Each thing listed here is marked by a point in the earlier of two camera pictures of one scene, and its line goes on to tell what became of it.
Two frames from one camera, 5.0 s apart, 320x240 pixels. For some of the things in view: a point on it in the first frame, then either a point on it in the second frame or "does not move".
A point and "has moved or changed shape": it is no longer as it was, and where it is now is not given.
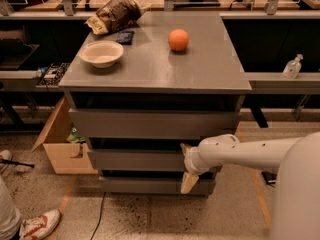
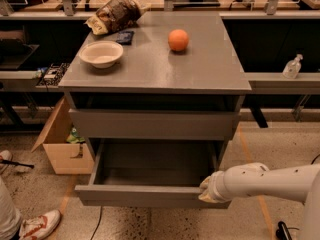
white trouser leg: x=10 y=216 does not move
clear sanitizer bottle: x=292 y=67 does not move
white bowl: x=102 y=54 does not move
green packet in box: x=73 y=137 does not move
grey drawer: x=138 y=160 has moved or changed shape
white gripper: x=191 y=161 -> x=218 y=185
